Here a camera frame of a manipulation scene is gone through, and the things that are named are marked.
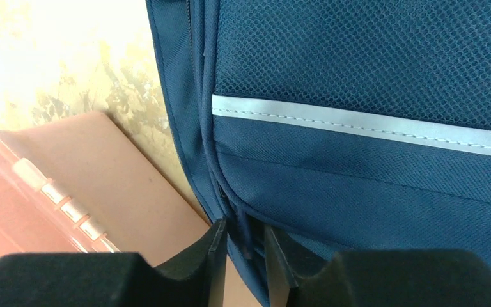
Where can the navy blue student backpack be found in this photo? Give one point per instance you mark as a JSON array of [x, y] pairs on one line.
[[349, 125]]

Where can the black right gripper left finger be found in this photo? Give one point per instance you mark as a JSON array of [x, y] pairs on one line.
[[193, 277]]

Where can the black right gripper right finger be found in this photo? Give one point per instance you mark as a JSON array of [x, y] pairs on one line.
[[298, 277]]

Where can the pink translucent storage box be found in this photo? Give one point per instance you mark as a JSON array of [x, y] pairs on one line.
[[79, 185]]

